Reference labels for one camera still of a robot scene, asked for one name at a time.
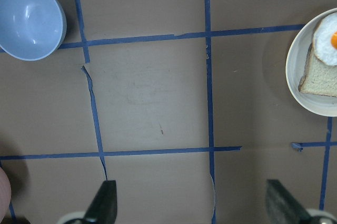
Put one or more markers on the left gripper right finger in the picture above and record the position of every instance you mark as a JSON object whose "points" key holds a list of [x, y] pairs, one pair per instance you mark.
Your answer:
{"points": [[281, 206]]}

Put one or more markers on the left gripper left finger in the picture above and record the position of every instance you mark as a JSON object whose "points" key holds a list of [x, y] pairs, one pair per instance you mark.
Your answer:
{"points": [[103, 208]]}

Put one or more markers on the white plate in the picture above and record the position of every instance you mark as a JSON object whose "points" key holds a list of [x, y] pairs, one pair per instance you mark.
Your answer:
{"points": [[294, 69]]}

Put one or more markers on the bread slice on plate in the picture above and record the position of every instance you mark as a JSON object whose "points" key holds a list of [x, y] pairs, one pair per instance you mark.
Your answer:
{"points": [[318, 78]]}

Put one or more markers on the pink bowl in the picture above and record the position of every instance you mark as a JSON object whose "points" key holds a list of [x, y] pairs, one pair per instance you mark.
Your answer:
{"points": [[5, 193]]}

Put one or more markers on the fried egg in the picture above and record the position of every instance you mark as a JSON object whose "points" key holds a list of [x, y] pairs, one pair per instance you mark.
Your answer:
{"points": [[324, 40]]}

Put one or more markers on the blue bowl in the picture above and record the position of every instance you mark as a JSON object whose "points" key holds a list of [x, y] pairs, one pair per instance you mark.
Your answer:
{"points": [[32, 30]]}

